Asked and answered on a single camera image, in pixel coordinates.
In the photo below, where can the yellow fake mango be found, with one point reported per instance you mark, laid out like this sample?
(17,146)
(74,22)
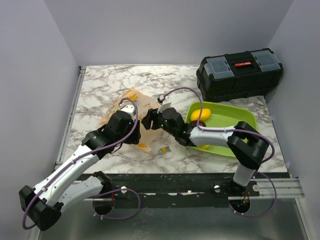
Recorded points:
(203,115)

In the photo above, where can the aluminium frame rail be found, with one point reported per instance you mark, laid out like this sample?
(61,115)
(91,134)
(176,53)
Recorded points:
(71,115)

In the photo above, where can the green plastic tray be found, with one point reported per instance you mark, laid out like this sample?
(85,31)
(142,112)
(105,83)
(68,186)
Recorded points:
(223,115)

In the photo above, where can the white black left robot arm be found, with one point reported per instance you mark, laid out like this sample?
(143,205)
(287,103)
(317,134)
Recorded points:
(44,203)

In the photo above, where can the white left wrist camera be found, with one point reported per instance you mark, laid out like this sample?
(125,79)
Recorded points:
(129,109)

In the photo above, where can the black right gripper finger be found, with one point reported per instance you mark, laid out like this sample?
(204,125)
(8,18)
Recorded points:
(153,114)
(147,122)

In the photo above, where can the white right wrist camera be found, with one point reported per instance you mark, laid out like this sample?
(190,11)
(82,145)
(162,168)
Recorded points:
(165,103)

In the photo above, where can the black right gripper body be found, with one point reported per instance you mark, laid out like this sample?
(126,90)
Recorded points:
(161,124)

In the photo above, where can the hex key set yellow holder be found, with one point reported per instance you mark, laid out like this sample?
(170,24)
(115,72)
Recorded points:
(164,150)

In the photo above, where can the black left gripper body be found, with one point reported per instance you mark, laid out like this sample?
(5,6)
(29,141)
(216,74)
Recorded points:
(134,139)

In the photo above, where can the black plastic toolbox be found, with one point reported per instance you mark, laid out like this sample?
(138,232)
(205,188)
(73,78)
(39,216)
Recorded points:
(238,75)

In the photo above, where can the yellow fake starfruit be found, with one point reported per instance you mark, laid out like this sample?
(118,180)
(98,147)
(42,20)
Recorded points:
(204,147)

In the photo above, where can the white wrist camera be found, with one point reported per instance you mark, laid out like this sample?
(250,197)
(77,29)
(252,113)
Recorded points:
(165,103)
(129,109)

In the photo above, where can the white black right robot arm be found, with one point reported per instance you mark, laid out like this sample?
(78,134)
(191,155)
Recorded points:
(248,146)

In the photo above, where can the dark red fake apple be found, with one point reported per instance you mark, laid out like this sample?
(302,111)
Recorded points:
(200,123)

